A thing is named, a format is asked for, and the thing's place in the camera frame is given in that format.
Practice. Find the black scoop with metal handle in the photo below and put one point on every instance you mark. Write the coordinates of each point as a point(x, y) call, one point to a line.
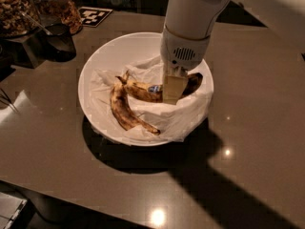
point(57, 43)

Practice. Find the glass jar of nuts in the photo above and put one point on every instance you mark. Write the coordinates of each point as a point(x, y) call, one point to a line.
point(65, 10)

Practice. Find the stickered ripe banana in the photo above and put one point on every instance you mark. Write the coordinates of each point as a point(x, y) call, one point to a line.
point(153, 93)

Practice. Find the left spotted ripe banana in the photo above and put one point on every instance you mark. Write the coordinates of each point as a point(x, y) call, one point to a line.
point(121, 109)

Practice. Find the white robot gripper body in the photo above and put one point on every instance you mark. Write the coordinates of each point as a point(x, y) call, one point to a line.
point(181, 52)

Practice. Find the white paper napkin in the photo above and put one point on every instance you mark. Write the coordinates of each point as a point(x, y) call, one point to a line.
point(174, 121)

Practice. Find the dark metal stand block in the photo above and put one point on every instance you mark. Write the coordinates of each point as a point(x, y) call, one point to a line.
point(26, 51)

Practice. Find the black white fiducial marker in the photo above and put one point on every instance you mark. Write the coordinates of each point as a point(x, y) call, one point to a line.
point(92, 17)

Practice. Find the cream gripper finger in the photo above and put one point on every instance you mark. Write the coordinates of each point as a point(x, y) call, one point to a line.
point(174, 83)

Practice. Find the glass jar of cashews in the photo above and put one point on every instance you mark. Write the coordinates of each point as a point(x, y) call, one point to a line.
point(12, 21)

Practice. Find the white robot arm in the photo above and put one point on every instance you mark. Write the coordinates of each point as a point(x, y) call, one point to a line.
point(189, 24)

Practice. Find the white round bowl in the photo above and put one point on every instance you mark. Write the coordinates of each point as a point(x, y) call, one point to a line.
point(135, 46)

